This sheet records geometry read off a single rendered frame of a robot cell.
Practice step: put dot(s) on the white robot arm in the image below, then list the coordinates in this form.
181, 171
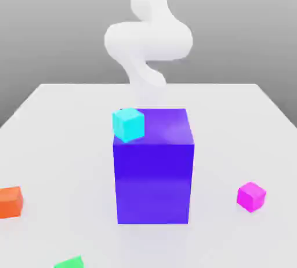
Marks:
148, 40

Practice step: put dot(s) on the small magenta cube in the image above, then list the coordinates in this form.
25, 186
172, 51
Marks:
251, 197

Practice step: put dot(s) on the large purple box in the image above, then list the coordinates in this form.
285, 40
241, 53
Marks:
153, 179

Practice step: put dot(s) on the small orange cube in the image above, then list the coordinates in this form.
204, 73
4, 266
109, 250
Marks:
9, 203

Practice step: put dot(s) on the small green cube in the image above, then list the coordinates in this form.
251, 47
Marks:
70, 263

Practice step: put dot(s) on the small cyan cube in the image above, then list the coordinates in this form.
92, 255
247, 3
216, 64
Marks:
128, 125

